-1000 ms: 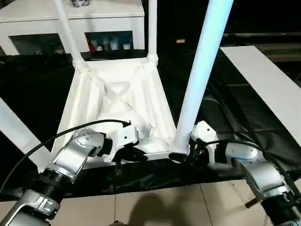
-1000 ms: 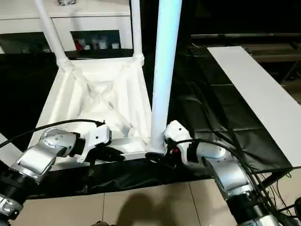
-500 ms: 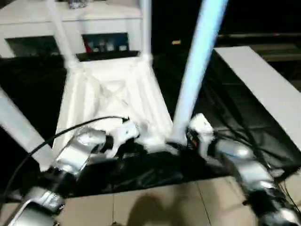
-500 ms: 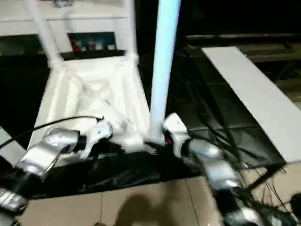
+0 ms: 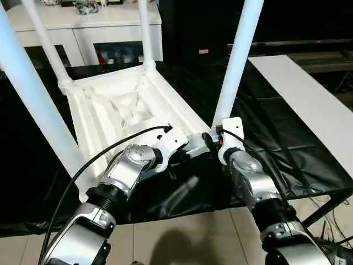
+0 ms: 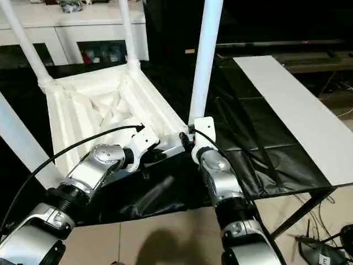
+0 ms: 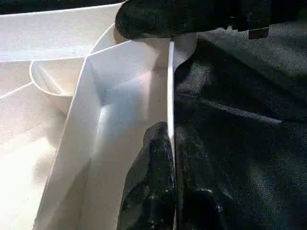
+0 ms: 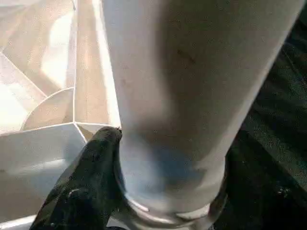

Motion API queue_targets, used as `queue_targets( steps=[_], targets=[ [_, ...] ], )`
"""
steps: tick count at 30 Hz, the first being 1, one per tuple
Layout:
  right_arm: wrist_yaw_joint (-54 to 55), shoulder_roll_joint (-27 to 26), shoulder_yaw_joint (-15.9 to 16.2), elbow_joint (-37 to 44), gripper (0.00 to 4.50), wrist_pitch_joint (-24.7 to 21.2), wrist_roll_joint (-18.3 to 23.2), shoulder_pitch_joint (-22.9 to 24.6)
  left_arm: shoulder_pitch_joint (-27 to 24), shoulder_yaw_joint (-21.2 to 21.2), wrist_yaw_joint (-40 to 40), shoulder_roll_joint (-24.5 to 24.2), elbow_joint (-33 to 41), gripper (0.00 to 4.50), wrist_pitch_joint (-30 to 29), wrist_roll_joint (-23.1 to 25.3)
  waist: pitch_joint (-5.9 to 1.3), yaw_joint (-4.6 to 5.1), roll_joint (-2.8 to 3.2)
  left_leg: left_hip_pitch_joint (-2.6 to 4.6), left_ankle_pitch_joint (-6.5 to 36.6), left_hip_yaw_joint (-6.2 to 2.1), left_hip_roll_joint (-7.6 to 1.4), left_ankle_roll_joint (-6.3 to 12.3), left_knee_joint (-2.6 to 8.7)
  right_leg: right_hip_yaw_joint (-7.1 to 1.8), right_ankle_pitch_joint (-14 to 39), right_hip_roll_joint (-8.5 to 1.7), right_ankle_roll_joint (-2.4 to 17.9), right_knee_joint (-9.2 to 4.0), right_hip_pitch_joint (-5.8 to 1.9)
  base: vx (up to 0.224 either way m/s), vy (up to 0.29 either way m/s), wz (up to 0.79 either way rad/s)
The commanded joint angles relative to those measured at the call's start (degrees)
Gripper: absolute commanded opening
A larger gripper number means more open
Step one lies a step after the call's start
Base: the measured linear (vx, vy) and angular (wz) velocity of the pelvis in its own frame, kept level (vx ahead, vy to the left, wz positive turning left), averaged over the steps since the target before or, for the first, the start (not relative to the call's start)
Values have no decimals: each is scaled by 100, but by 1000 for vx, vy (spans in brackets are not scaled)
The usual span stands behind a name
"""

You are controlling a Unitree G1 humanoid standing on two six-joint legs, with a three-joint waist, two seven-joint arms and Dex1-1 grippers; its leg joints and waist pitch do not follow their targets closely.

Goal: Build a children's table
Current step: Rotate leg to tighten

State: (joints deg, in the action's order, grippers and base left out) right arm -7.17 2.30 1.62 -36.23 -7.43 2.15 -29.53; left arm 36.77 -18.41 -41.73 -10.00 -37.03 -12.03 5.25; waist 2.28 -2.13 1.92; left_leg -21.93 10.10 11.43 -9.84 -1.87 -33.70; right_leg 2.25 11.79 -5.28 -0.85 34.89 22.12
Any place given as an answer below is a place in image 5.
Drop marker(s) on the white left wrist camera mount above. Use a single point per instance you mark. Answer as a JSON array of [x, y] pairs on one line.
[[172, 140]]

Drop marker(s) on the white plastic table top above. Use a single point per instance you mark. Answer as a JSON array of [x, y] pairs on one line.
[[110, 110]]

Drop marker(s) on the black work mat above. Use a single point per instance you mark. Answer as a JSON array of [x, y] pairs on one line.
[[275, 124]]

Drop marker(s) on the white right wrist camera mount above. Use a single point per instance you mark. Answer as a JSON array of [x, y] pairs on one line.
[[234, 129]]

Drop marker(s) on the black metal stand leg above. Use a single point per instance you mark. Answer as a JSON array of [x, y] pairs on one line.
[[325, 209]]

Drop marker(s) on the white flat board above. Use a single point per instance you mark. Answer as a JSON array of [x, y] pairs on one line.
[[303, 91]]

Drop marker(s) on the small dark box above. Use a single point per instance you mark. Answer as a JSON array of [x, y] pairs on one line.
[[67, 2]]

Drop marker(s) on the white cabinet with glass doors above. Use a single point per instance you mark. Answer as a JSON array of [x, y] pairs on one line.
[[110, 27]]

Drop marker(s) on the black object with white label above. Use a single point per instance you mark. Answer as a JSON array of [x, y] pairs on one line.
[[339, 254]]

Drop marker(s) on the small yellow-brown block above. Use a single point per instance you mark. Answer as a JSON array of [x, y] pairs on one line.
[[203, 51]]

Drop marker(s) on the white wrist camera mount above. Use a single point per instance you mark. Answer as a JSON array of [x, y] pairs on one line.
[[172, 140], [234, 129]]

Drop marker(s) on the white plastic table leg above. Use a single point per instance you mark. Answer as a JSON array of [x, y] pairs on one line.
[[47, 41], [30, 88], [146, 33], [237, 60]]

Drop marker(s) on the long black bar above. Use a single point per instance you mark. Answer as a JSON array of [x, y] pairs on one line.
[[289, 43]]

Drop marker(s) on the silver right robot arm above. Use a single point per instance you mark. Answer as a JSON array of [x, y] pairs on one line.
[[256, 179]]

